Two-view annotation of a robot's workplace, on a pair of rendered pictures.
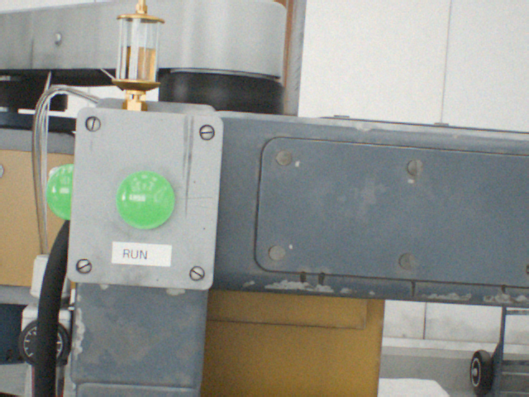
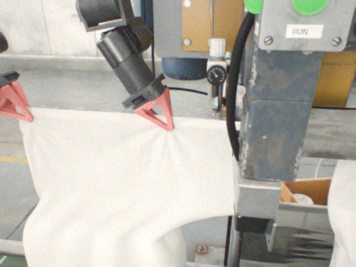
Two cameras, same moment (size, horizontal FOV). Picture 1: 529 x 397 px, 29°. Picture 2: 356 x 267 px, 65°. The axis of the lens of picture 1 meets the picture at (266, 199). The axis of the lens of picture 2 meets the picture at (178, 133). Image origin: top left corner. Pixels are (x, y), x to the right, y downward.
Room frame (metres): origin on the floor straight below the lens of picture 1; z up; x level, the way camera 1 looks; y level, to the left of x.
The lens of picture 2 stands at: (0.24, 0.11, 1.28)
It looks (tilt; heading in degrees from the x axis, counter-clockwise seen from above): 25 degrees down; 13
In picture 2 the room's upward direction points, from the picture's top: straight up
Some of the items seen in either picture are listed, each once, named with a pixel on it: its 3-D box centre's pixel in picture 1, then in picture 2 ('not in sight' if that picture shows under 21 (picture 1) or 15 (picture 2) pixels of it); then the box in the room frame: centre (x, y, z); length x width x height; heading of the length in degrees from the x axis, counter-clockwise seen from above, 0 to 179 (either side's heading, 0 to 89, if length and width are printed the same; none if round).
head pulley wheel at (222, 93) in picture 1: (221, 97); not in sight; (0.73, 0.04, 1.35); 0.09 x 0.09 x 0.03
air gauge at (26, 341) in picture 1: (44, 342); (216, 74); (0.76, 0.16, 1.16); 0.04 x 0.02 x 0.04; 95
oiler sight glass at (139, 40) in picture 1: (138, 50); not in sight; (0.60, 0.08, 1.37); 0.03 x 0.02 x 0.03; 95
